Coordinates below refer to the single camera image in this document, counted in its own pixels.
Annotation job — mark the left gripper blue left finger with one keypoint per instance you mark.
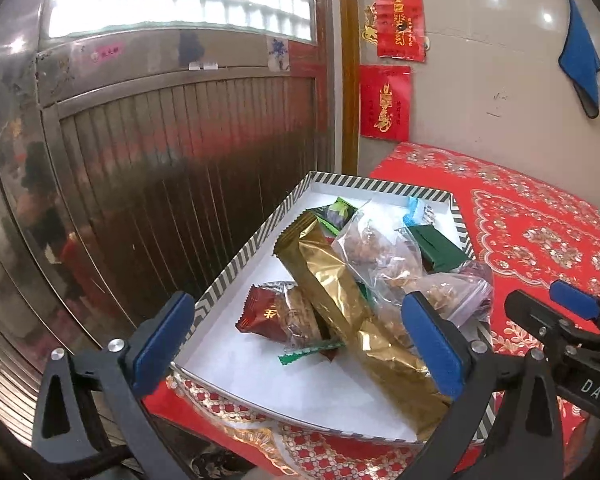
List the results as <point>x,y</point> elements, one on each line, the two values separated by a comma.
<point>154,345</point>

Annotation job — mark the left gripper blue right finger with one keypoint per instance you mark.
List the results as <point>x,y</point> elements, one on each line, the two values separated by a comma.
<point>439,344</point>

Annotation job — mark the gold foil snack bar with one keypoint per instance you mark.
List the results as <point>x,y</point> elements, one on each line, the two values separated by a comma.
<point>330,287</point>

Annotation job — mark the green small packet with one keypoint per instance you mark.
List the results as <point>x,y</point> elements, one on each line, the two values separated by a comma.
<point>439,253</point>

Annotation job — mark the blue white snack packet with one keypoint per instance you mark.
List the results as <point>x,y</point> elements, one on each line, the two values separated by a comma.
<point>418,213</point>

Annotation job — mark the green snack packet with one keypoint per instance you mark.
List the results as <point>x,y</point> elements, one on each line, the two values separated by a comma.
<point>335,216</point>

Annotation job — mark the striped white tray box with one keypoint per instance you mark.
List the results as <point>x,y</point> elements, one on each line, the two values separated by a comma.
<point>338,397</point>

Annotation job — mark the clear bag of dates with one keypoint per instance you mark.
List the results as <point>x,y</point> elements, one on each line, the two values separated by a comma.
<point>463,296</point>

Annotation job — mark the clear bag of walnuts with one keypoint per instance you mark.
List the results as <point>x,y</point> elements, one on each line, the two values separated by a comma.
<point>380,252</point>

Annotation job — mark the red floral tablecloth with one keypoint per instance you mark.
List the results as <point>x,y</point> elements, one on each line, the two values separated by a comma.
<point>527,231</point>

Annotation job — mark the small dark red snack packet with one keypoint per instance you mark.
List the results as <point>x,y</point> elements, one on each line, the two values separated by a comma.
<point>307,333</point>

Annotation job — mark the red paper wall decoration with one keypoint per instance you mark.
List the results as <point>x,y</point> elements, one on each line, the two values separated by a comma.
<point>385,102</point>

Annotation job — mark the blue cloth on wall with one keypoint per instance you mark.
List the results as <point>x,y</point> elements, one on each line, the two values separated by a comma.
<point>580,62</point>

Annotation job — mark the upper red wall decoration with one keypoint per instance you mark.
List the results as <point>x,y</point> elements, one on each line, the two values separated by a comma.
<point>396,28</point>

